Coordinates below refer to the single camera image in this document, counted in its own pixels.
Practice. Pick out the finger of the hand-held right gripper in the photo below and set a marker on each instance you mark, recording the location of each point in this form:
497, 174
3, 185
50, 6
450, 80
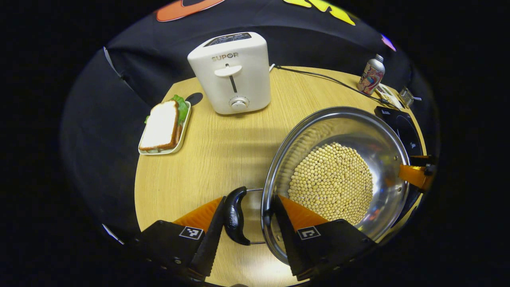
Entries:
422, 160
414, 175

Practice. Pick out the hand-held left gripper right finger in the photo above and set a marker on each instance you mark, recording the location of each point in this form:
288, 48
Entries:
285, 235

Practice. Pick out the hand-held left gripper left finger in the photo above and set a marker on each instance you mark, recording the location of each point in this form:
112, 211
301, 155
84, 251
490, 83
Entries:
213, 239

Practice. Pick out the black induction cooktop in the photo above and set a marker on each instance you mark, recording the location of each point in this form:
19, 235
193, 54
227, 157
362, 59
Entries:
406, 131

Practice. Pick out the stainless steel pot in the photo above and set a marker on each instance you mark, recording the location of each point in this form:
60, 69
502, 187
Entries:
338, 127

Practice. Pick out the pile of soybeans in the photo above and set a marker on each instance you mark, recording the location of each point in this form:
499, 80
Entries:
330, 183

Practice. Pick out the white divided bean dish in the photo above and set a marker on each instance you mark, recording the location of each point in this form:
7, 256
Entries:
388, 95

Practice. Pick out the silver drink bottle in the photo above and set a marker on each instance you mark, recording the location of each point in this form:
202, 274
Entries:
371, 75

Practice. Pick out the small pale green tray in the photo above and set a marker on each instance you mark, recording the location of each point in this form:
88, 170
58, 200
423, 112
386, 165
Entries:
184, 131

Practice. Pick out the sandwich with lettuce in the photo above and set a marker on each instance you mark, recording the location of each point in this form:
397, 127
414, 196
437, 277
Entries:
161, 125

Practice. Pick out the black table grommet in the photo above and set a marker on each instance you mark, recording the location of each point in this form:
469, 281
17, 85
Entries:
194, 98

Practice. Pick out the white toaster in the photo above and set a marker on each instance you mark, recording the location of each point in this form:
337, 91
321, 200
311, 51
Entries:
239, 79

